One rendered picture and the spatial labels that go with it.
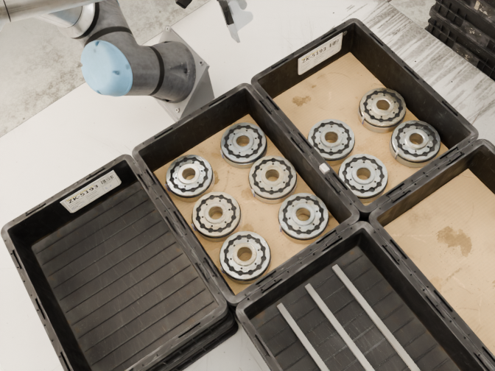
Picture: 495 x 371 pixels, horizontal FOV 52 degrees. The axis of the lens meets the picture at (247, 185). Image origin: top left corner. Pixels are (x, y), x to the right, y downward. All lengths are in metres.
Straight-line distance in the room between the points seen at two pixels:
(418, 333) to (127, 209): 0.65
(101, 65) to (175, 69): 0.18
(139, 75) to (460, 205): 0.74
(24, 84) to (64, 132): 1.17
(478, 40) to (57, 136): 1.43
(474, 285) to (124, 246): 0.71
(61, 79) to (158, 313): 1.68
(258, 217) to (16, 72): 1.82
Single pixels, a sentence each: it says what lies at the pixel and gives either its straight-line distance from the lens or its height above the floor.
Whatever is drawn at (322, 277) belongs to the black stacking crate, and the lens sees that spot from 1.05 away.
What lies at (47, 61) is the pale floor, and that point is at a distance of 2.66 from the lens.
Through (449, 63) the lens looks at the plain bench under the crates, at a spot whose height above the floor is 0.70.
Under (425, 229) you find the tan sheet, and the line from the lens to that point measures 1.11.
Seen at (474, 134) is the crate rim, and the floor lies 0.93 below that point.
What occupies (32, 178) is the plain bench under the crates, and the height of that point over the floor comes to 0.70.
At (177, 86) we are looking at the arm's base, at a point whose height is 0.86.
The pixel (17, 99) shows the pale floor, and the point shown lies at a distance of 2.59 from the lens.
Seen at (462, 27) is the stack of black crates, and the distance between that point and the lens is 2.04.
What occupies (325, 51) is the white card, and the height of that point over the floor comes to 0.89.
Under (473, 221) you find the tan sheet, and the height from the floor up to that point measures 0.83.
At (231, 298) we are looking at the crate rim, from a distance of 0.94.
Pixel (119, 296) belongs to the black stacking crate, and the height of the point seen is 0.83.
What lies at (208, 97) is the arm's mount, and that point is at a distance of 1.34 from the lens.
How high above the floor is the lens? 1.84
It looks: 64 degrees down
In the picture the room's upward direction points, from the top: 11 degrees counter-clockwise
